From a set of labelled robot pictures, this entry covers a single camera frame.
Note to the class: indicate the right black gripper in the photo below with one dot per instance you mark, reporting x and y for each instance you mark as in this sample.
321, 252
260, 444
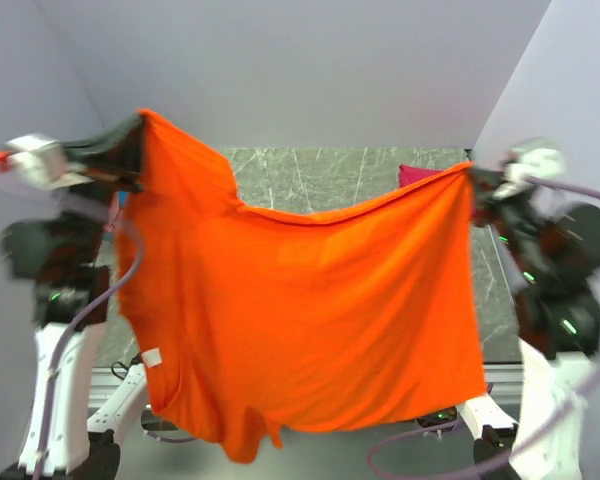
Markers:
485, 184

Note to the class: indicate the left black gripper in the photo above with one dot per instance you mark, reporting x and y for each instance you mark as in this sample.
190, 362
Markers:
112, 157

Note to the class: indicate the orange t-shirt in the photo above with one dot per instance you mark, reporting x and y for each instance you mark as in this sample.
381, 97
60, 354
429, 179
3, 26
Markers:
251, 320

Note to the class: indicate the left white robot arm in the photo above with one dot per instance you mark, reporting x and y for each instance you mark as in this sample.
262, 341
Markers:
71, 294

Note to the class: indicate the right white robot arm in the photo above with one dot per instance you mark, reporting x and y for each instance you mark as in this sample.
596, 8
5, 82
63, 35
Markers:
558, 319

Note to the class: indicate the blue t-shirt in basket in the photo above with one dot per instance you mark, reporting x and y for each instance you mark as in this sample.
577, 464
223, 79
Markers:
122, 198

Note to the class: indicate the folded magenta t-shirt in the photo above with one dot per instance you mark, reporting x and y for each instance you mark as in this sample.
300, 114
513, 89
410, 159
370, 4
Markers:
408, 175

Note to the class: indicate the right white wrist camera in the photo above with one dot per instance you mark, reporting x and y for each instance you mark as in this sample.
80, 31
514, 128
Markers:
536, 157

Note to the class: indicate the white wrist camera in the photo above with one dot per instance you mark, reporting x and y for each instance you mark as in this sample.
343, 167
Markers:
42, 162
536, 157

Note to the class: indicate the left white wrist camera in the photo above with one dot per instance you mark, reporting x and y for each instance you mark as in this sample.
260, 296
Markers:
42, 162

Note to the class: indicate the aluminium rail frame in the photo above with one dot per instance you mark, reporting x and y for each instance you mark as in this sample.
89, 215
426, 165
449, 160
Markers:
505, 379

